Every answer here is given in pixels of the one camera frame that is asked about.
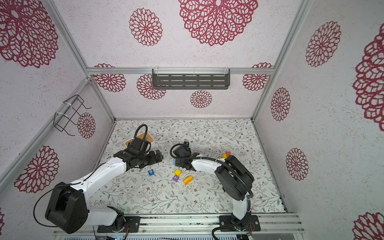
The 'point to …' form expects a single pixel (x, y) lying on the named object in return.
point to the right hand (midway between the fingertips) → (178, 158)
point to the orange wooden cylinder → (188, 180)
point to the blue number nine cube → (151, 172)
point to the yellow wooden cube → (177, 172)
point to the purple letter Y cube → (175, 178)
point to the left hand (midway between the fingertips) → (156, 161)
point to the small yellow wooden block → (224, 156)
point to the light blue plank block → (174, 162)
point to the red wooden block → (228, 153)
